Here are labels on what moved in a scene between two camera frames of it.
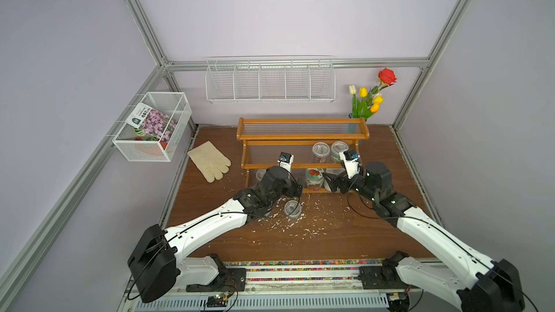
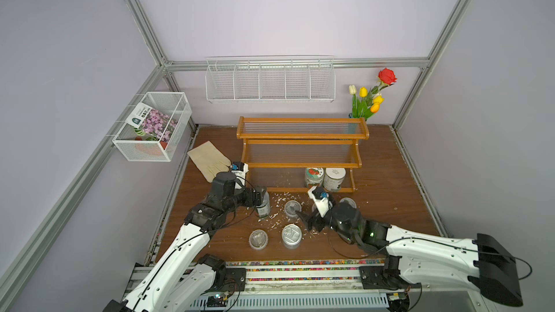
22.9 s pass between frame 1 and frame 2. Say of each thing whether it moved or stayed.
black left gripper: moved
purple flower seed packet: stayed
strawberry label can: stayed
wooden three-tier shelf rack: stayed
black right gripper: moved
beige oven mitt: stayed
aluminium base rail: stayed
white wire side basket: stayed
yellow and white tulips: stayed
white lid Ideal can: stayed
